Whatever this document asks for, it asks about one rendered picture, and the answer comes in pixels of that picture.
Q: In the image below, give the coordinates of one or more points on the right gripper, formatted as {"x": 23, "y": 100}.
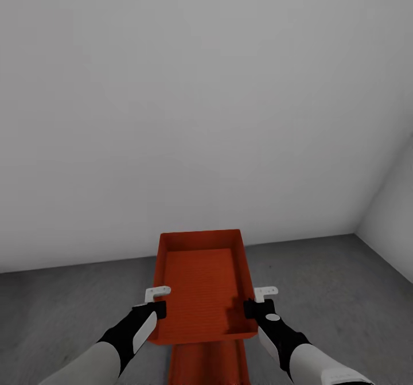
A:
{"x": 251, "y": 308}

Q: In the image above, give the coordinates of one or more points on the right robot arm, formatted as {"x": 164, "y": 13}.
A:
{"x": 305, "y": 364}

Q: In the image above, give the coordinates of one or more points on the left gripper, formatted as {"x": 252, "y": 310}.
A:
{"x": 160, "y": 309}

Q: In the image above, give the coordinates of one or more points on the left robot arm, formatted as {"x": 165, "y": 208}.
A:
{"x": 106, "y": 360}

